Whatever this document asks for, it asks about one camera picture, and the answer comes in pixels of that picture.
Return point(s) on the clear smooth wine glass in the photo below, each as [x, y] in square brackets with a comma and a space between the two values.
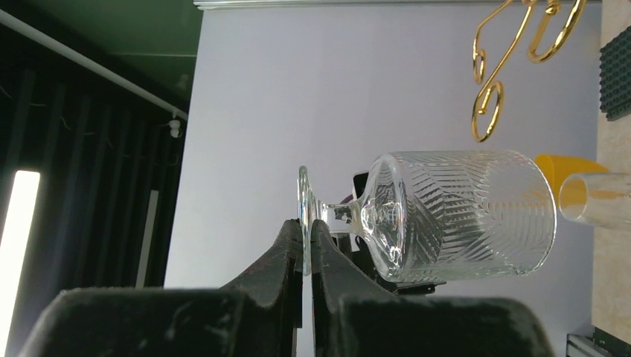
[597, 199]

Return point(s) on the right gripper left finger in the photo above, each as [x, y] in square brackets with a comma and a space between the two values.
[258, 313]

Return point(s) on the yellow wine glass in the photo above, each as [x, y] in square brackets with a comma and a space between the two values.
[557, 168]

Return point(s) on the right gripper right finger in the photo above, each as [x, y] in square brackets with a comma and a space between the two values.
[354, 316]

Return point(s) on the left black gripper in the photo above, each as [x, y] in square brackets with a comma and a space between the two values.
[355, 249]

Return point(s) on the clear ribbed wine glass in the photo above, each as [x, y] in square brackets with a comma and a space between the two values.
[427, 216]

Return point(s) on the black studded building plate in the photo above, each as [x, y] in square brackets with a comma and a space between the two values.
[615, 77]

